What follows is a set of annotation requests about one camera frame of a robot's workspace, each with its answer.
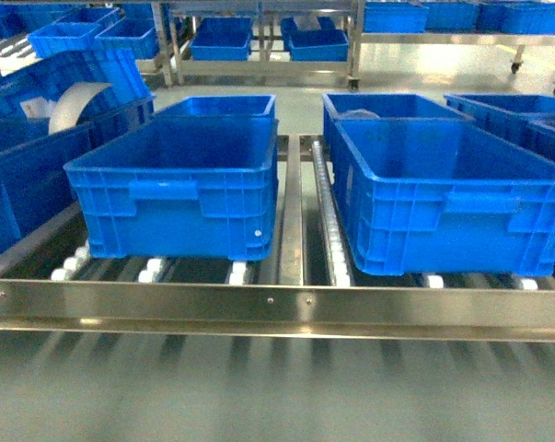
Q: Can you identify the stainless steel shelf rack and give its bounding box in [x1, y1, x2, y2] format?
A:
[0, 135, 555, 343]

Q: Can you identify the left front blue bin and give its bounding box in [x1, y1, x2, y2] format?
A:
[64, 116, 278, 262]

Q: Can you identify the blue bin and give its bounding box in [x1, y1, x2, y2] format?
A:
[445, 94, 555, 162]
[322, 93, 473, 140]
[64, 116, 278, 262]
[331, 119, 555, 277]
[154, 94, 276, 118]
[0, 95, 155, 254]

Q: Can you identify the rear left blue bin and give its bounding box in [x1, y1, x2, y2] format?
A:
[154, 94, 276, 118]

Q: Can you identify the right front blue bin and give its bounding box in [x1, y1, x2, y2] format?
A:
[331, 119, 555, 277]

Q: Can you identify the rear right blue bin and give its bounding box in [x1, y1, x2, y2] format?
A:
[322, 93, 473, 140]

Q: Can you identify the curved grey metal sheet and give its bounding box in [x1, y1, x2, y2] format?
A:
[48, 82, 112, 134]

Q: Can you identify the far left blue bin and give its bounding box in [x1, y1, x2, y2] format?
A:
[0, 95, 155, 254]

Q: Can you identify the far right blue bin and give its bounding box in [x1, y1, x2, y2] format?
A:
[445, 94, 555, 162]

